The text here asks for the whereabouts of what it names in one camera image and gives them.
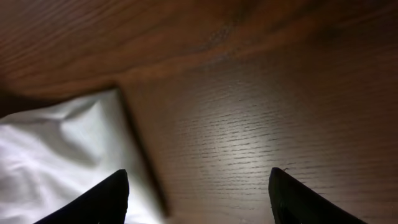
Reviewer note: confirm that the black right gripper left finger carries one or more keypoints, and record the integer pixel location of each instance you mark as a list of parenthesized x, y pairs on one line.
[(105, 203)]

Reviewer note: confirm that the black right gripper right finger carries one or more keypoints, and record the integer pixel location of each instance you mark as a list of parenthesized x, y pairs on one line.
[(294, 203)]

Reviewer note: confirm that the white printed t-shirt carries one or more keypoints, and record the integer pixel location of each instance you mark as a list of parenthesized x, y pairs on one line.
[(51, 156)]

